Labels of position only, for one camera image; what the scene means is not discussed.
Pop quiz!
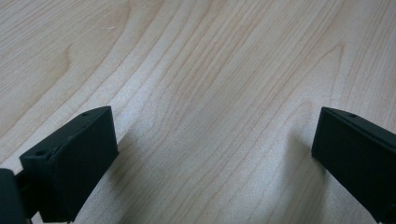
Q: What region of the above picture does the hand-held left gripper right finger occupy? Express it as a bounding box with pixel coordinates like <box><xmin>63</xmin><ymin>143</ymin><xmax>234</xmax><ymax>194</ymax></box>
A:
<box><xmin>311</xmin><ymin>106</ymin><xmax>396</xmax><ymax>224</ymax></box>

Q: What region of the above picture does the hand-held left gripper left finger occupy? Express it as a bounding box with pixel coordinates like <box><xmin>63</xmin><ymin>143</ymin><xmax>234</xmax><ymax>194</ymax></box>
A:
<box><xmin>19</xmin><ymin>105</ymin><xmax>120</xmax><ymax>223</ymax></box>

